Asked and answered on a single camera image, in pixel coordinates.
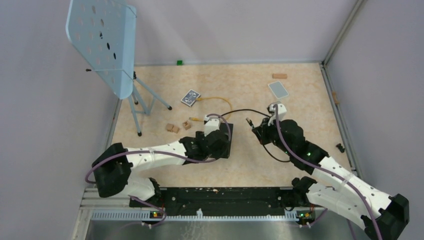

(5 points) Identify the grey card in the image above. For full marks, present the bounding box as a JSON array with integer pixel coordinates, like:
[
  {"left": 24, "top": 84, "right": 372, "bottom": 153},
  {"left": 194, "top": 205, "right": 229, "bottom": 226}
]
[{"left": 268, "top": 81, "right": 289, "bottom": 99}]

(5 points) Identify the long wooden block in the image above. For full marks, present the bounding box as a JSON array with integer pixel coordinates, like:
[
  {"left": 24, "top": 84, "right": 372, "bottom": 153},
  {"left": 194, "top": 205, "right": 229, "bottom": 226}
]
[{"left": 272, "top": 73, "right": 288, "bottom": 79}]

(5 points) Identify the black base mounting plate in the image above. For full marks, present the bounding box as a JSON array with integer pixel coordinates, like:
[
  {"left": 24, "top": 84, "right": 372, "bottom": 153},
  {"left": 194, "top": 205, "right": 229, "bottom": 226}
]
[{"left": 147, "top": 187, "right": 318, "bottom": 217}]

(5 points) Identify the plain wooden cube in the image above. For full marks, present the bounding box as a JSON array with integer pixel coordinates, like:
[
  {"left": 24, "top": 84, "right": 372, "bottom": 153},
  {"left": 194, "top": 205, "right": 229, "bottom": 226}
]
[{"left": 172, "top": 125, "right": 180, "bottom": 134}]

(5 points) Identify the black network switch box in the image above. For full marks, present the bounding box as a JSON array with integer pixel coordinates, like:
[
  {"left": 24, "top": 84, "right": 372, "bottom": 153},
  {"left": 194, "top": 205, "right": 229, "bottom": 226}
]
[{"left": 219, "top": 122, "right": 234, "bottom": 159}]

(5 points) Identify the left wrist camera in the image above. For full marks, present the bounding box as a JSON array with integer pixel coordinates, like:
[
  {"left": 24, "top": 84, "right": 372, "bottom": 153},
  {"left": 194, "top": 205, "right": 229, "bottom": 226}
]
[{"left": 203, "top": 115, "right": 221, "bottom": 136}]

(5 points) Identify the yellow ethernet cable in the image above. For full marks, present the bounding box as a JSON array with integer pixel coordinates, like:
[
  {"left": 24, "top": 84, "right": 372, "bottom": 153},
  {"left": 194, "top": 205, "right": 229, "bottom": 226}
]
[{"left": 188, "top": 96, "right": 233, "bottom": 123}]

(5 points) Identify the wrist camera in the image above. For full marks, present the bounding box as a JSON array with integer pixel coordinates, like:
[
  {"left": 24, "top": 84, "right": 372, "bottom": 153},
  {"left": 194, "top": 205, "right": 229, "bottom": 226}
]
[
  {"left": 267, "top": 102, "right": 287, "bottom": 126},
  {"left": 203, "top": 115, "right": 221, "bottom": 136}
]

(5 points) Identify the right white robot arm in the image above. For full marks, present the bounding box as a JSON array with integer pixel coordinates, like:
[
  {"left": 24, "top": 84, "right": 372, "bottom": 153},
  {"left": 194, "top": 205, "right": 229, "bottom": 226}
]
[{"left": 252, "top": 118, "right": 410, "bottom": 240}]

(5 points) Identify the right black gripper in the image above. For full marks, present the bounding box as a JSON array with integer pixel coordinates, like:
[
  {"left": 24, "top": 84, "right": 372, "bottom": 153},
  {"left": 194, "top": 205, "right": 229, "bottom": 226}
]
[{"left": 253, "top": 115, "right": 294, "bottom": 156}]

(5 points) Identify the small black clip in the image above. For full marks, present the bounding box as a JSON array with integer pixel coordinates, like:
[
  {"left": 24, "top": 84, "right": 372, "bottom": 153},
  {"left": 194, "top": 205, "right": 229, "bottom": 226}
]
[{"left": 335, "top": 143, "right": 346, "bottom": 153}]

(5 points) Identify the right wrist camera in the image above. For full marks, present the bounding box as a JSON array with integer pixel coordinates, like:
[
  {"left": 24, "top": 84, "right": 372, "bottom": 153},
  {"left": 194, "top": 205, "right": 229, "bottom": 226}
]
[{"left": 267, "top": 102, "right": 287, "bottom": 126}]

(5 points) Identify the light blue music stand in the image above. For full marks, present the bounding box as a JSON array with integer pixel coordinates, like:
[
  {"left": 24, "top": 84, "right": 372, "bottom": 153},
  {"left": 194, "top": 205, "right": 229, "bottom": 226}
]
[{"left": 65, "top": 0, "right": 173, "bottom": 136}]

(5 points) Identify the blue playing card deck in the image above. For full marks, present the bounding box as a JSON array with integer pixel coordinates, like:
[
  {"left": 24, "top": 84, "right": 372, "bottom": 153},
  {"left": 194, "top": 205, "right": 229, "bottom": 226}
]
[{"left": 180, "top": 89, "right": 201, "bottom": 108}]

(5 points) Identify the black cable with plug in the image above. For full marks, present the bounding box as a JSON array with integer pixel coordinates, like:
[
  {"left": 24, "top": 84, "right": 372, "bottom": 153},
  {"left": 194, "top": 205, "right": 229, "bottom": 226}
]
[{"left": 220, "top": 109, "right": 292, "bottom": 164}]

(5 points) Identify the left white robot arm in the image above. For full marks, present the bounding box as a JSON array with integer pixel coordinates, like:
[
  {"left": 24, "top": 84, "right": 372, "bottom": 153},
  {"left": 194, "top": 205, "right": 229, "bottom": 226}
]
[{"left": 89, "top": 130, "right": 232, "bottom": 207}]

